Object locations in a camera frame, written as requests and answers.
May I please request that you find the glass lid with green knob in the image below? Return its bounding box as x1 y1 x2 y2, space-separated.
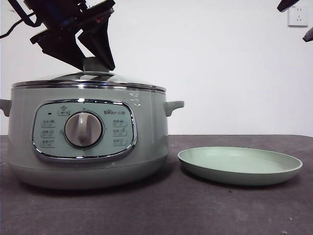
12 57 167 93

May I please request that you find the pale green electric steamer pot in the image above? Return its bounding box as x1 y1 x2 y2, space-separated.
0 84 185 190

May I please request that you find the pale green round plate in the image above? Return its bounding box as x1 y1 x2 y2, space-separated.
177 146 303 187

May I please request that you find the white wall socket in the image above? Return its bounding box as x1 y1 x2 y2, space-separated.
287 6 309 27

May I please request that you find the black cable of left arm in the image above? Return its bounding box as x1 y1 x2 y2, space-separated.
0 0 44 39

